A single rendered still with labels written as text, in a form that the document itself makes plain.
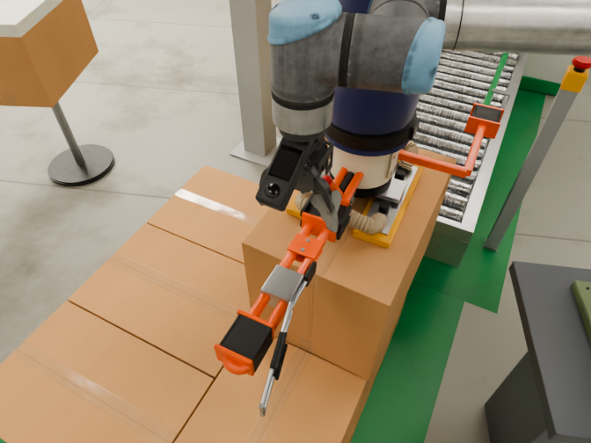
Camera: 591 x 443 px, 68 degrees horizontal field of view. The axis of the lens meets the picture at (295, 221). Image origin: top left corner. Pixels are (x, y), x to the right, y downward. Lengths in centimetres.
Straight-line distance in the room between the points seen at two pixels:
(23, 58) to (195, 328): 150
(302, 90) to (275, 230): 60
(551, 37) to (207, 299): 120
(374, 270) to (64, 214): 209
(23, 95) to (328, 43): 210
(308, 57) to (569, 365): 103
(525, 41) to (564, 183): 247
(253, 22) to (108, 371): 176
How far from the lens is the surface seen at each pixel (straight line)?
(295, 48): 57
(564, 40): 74
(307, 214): 96
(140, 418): 139
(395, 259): 111
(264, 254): 110
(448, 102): 252
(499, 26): 71
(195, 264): 162
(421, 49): 57
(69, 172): 307
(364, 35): 57
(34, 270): 261
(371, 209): 118
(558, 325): 139
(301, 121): 62
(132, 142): 322
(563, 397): 129
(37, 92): 249
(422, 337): 212
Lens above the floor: 179
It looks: 47 degrees down
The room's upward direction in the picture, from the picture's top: straight up
